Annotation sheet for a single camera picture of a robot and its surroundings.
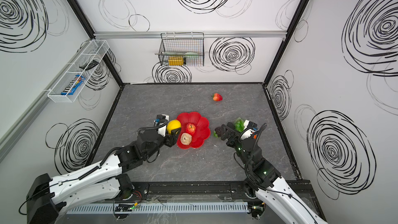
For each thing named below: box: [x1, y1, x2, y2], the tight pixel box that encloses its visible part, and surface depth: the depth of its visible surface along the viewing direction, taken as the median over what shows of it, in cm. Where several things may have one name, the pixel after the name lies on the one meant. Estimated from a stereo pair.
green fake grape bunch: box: [234, 117, 246, 133], surface depth 95 cm
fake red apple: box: [185, 122, 196, 136], surface depth 91 cm
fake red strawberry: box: [210, 92, 223, 102], surface depth 111 cm
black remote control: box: [78, 59, 100, 71], surface depth 82 cm
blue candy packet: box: [60, 74, 86, 96], surface depth 72 cm
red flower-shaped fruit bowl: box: [176, 112, 211, 150], surface depth 95 cm
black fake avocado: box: [214, 126, 222, 138], surface depth 92 cm
